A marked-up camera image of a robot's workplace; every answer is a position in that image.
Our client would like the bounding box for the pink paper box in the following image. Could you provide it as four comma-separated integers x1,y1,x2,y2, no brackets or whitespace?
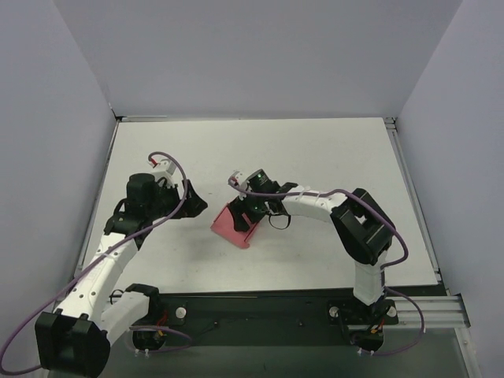
210,202,261,249

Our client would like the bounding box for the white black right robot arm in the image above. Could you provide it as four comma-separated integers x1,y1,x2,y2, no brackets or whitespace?
228,169,392,306

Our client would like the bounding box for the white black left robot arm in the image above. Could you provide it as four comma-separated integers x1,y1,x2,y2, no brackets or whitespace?
35,172,208,377

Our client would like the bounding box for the aluminium front crossbar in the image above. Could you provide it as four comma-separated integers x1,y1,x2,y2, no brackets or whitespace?
393,295,471,330

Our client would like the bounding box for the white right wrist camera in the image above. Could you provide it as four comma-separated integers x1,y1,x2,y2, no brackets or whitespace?
228,170,248,191

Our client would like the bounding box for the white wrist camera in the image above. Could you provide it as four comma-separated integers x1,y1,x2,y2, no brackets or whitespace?
150,158,176,188
228,170,248,191

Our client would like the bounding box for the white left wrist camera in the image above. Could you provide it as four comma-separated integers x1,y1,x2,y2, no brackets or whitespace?
150,158,176,188

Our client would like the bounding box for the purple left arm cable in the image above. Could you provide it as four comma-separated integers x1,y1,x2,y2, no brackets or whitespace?
0,151,186,374

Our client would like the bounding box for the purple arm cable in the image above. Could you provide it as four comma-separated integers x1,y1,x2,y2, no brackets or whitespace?
0,151,186,374
228,176,410,269

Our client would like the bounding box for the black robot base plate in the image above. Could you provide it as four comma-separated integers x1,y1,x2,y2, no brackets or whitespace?
138,289,398,347

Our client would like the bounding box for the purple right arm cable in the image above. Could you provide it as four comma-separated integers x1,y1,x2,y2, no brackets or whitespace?
228,176,410,269

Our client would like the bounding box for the aluminium table frame rail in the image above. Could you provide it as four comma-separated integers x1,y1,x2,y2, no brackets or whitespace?
384,117,444,286

